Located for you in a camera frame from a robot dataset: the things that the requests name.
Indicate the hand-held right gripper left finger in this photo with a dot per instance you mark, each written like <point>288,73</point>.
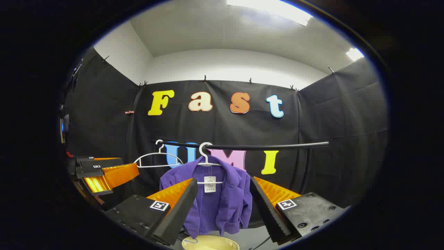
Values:
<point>173,222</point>

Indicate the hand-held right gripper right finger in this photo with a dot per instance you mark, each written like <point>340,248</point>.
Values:
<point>272,218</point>

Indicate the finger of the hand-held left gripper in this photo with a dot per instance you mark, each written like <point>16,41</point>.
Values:
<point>100,162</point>
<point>88,172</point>

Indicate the yellow laundry hamper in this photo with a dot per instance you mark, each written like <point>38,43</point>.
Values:
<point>211,243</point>

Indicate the purple ribbed jacket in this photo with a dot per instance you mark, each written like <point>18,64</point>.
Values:
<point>225,201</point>

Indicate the empty white clothes hanger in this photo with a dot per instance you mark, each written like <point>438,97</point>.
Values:
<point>161,150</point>

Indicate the white hanger with crossbar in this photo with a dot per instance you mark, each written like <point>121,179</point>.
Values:
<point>205,158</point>

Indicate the black clothes rack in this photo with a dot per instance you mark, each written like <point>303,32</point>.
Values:
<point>277,147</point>

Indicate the white paper hang tag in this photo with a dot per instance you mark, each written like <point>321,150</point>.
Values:
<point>210,184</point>

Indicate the black backdrop cloth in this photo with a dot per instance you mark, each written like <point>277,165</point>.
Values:
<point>225,128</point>

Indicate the row of black backdrop clips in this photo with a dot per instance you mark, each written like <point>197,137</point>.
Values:
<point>204,78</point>

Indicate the ceiling light panel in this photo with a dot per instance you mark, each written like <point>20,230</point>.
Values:
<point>354,54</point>

